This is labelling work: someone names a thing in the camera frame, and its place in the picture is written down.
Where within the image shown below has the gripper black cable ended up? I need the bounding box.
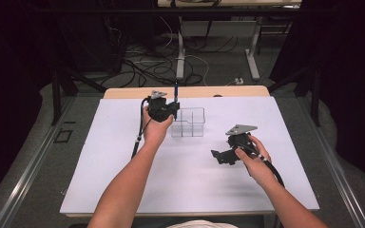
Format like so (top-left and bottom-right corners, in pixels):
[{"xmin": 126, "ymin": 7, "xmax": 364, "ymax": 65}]
[
  {"xmin": 130, "ymin": 96, "xmax": 152, "ymax": 160},
  {"xmin": 239, "ymin": 142, "xmax": 286, "ymax": 188}
]

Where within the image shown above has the bundle of black floor cables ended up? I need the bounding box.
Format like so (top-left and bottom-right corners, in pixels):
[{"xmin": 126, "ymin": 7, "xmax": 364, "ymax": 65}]
[{"xmin": 119, "ymin": 33, "xmax": 240, "ymax": 88}]

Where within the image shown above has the person's left hand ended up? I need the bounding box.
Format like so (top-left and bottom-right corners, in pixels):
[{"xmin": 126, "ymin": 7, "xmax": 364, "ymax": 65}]
[{"xmin": 142, "ymin": 105, "xmax": 175, "ymax": 148}]

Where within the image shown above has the thin white cable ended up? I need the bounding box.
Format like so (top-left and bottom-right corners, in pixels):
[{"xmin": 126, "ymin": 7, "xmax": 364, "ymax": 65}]
[{"xmin": 159, "ymin": 15, "xmax": 174, "ymax": 49}]

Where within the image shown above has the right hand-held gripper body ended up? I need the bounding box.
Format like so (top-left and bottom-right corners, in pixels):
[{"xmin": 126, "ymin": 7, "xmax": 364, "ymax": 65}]
[{"xmin": 224, "ymin": 123, "xmax": 261, "ymax": 158}]

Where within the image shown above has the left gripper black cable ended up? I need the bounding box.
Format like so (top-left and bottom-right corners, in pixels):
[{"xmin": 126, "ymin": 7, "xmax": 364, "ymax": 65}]
[{"xmin": 130, "ymin": 96, "xmax": 152, "ymax": 160}]

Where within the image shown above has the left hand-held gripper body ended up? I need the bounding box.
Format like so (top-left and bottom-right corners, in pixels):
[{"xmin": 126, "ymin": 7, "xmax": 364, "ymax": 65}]
[{"xmin": 146, "ymin": 89, "xmax": 172, "ymax": 124}]

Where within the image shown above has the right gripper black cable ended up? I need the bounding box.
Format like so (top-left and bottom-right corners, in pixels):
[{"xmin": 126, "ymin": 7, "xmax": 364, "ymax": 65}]
[{"xmin": 239, "ymin": 142, "xmax": 286, "ymax": 188}]

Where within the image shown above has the blue pen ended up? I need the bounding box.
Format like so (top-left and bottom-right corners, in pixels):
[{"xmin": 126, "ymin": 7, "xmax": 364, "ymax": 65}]
[{"xmin": 173, "ymin": 80, "xmax": 179, "ymax": 121}]

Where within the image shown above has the aluminium floor rail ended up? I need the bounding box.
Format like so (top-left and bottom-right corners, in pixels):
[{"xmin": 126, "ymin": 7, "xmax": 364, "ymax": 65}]
[
  {"xmin": 297, "ymin": 96, "xmax": 365, "ymax": 228},
  {"xmin": 0, "ymin": 96, "xmax": 77, "ymax": 228}
]

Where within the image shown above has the person's right hand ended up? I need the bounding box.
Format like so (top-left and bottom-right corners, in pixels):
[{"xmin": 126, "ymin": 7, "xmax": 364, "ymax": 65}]
[{"xmin": 234, "ymin": 135, "xmax": 279, "ymax": 188}]

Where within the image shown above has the background desk top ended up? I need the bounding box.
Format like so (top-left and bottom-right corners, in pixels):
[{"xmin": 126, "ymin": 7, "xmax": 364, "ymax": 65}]
[{"xmin": 157, "ymin": 0, "xmax": 302, "ymax": 9}]

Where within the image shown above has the white floor cable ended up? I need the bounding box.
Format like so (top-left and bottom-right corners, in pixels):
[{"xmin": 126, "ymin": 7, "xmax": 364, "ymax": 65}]
[{"xmin": 184, "ymin": 54, "xmax": 211, "ymax": 87}]

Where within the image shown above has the black metal stand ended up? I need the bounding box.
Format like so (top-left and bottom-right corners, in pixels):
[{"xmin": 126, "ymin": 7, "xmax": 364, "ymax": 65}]
[
  {"xmin": 50, "ymin": 61, "xmax": 108, "ymax": 126},
  {"xmin": 267, "ymin": 66, "xmax": 323, "ymax": 128}
]

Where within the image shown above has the white desk leg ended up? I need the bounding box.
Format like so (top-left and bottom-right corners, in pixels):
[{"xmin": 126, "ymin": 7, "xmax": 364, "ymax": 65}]
[
  {"xmin": 244, "ymin": 16, "xmax": 261, "ymax": 81},
  {"xmin": 176, "ymin": 16, "xmax": 185, "ymax": 81}
]

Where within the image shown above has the clear acrylic organizer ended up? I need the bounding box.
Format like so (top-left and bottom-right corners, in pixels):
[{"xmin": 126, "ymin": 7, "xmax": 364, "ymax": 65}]
[{"xmin": 170, "ymin": 106, "xmax": 206, "ymax": 138}]

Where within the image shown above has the white table mat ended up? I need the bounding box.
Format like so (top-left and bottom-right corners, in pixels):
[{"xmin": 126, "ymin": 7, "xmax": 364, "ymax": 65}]
[{"xmin": 59, "ymin": 96, "xmax": 320, "ymax": 215}]

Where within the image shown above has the person's white clothing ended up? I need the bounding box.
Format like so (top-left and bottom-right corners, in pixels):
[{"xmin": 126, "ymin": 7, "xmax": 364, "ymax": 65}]
[{"xmin": 165, "ymin": 219, "xmax": 240, "ymax": 228}]

